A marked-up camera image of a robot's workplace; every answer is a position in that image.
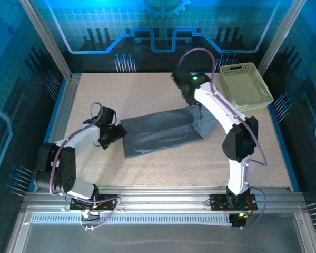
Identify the grey t-shirt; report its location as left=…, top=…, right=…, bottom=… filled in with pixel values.
left=120, top=102, right=219, bottom=159

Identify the yellow-green plastic basket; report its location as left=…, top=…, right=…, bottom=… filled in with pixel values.
left=219, top=62, right=274, bottom=112

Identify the black controller box with LEDs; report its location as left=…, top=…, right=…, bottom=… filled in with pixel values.
left=229, top=212, right=250, bottom=229

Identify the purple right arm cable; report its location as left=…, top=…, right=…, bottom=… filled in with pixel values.
left=177, top=47, right=268, bottom=230

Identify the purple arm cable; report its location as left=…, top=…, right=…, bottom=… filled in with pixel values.
left=177, top=47, right=268, bottom=230
left=49, top=102, right=121, bottom=230

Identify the aluminium side rail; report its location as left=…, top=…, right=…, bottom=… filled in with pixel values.
left=39, top=73, right=82, bottom=185

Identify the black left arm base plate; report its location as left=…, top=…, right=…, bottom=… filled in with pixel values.
left=70, top=193, right=118, bottom=211

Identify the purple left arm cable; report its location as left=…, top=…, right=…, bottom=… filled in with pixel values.
left=49, top=102, right=121, bottom=230

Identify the wide aluminium frame rail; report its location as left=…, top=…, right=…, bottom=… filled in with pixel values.
left=23, top=186, right=306, bottom=211

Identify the grey slotted cable duct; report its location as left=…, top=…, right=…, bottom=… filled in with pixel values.
left=31, top=212, right=232, bottom=225

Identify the aluminium frame post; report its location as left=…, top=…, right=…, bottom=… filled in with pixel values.
left=18, top=0, right=74, bottom=80
left=256, top=0, right=308, bottom=77

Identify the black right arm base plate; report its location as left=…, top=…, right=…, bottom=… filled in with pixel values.
left=210, top=193, right=258, bottom=211

